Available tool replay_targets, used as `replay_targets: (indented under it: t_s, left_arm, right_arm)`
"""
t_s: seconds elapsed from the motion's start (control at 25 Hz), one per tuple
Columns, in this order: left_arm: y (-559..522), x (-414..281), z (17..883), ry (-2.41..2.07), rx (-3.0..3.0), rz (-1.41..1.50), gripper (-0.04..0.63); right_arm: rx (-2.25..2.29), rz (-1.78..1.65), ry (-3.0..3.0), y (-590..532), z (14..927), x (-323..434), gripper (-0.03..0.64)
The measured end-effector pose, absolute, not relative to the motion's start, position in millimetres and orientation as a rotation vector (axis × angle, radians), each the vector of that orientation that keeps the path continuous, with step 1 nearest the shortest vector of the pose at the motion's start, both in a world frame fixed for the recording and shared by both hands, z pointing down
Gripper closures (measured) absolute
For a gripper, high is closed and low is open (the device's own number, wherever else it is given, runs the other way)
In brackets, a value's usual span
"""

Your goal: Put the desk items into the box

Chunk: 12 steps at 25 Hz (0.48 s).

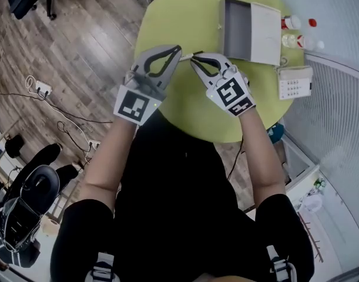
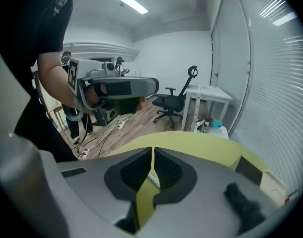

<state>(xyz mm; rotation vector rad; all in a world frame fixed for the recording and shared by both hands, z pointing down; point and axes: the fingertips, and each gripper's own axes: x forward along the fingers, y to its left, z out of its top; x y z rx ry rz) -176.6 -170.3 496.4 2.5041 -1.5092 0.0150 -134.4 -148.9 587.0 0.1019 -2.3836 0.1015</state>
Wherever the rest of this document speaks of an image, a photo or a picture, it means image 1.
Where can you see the wooden table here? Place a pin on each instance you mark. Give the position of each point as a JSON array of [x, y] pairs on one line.
[[3, 140]]

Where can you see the small white stick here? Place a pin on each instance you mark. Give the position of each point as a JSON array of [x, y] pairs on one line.
[[185, 57]]

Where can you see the white power strip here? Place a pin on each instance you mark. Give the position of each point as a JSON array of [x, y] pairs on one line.
[[94, 144], [43, 87]]

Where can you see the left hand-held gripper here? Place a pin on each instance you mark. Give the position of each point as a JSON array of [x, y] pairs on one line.
[[132, 104]]

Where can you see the red wall rack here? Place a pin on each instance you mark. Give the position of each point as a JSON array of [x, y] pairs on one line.
[[311, 236]]

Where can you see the teal bag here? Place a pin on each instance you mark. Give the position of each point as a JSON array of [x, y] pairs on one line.
[[276, 134]]

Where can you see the grey box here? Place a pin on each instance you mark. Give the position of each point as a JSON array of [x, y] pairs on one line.
[[236, 31]]

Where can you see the small black bag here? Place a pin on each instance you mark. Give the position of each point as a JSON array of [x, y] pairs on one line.
[[14, 145]]

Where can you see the person's left forearm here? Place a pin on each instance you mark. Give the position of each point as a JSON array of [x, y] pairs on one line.
[[108, 163]]

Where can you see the white plastic bag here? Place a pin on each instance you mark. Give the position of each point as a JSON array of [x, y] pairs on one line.
[[311, 204]]

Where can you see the white desk telephone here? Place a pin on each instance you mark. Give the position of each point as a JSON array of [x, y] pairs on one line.
[[295, 82]]

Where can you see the person's black shirt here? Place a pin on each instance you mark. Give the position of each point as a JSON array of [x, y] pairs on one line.
[[179, 216]]

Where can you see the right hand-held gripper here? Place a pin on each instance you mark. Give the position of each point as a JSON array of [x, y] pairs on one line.
[[230, 94]]

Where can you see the small potted plant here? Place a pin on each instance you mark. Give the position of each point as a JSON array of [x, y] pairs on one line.
[[319, 184]]

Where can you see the round green table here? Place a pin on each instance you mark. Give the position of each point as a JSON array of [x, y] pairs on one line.
[[182, 19]]

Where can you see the white bottle red label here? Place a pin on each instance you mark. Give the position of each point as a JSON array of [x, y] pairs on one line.
[[291, 22]]

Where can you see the person's right forearm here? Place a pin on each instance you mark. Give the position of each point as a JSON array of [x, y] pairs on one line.
[[261, 157]]

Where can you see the white shelf unit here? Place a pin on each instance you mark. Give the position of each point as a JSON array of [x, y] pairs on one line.
[[302, 175]]

